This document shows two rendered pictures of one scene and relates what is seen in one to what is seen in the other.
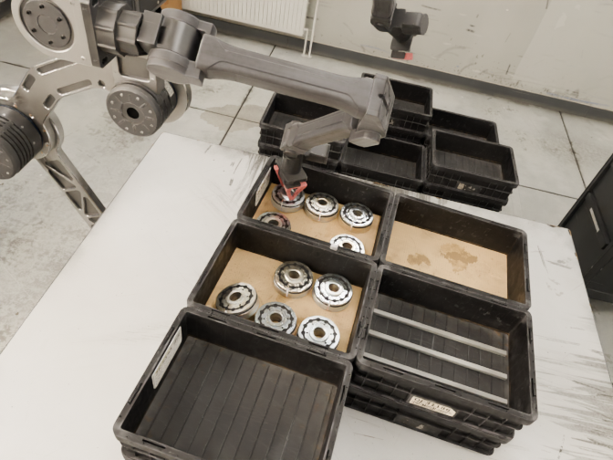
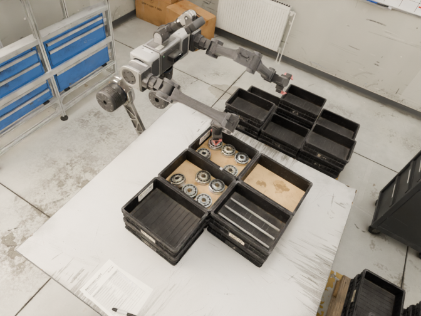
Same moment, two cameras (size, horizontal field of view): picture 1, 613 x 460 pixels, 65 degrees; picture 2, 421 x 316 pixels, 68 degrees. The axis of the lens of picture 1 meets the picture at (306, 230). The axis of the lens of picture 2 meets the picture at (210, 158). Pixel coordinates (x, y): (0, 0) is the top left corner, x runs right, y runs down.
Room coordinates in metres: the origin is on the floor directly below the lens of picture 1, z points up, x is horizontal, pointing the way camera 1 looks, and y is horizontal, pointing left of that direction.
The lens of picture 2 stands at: (-0.33, -0.41, 2.49)
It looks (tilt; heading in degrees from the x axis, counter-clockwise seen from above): 50 degrees down; 20
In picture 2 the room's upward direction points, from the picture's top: 11 degrees clockwise
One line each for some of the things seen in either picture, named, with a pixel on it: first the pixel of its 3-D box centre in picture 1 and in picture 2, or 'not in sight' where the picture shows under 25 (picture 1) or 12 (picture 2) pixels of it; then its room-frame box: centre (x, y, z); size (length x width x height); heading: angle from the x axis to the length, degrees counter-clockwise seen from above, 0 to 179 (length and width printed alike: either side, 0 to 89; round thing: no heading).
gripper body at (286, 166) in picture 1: (292, 163); (217, 130); (1.09, 0.08, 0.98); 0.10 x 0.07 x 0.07; 32
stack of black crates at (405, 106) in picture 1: (384, 129); (296, 115); (2.33, -0.31, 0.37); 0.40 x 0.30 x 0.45; 87
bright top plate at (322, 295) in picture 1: (333, 288); (217, 185); (0.77, -0.10, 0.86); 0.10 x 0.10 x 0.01
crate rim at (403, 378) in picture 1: (448, 337); (252, 215); (0.65, -0.38, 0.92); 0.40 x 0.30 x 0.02; 82
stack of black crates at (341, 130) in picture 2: (451, 153); (330, 136); (2.31, -0.71, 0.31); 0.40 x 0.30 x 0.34; 87
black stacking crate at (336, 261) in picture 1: (285, 297); (196, 183); (0.71, 0.02, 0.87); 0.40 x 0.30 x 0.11; 82
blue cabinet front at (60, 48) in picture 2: not in sight; (81, 52); (1.63, 1.84, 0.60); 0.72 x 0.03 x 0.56; 177
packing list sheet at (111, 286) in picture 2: not in sight; (116, 291); (-0.03, 0.08, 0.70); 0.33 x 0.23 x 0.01; 87
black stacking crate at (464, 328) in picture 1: (441, 348); (250, 219); (0.65, -0.38, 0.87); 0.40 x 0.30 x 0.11; 82
